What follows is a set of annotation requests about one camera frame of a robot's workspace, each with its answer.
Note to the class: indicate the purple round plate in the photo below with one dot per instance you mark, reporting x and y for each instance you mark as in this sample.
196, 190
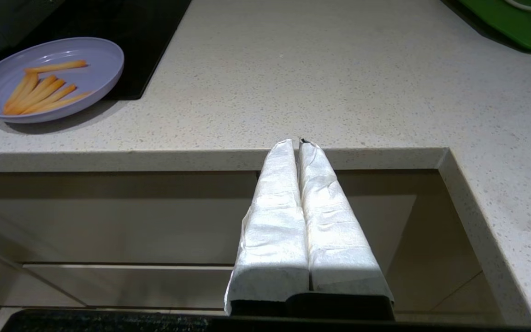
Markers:
99, 60

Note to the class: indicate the right gripper white-wrapped left finger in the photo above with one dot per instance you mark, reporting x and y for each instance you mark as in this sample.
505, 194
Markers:
274, 230

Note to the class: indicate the orange french fry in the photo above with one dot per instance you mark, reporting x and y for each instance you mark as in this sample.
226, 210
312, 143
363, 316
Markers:
62, 100
69, 100
56, 67
26, 90
39, 90
49, 92
16, 92
58, 96

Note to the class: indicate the right gripper white-wrapped right finger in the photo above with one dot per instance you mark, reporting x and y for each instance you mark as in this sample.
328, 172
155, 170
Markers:
334, 240

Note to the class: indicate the black induction cooktop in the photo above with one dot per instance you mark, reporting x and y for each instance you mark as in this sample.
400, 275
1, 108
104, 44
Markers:
145, 37

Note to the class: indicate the green plastic tray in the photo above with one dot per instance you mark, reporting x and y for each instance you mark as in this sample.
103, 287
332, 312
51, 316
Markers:
514, 23

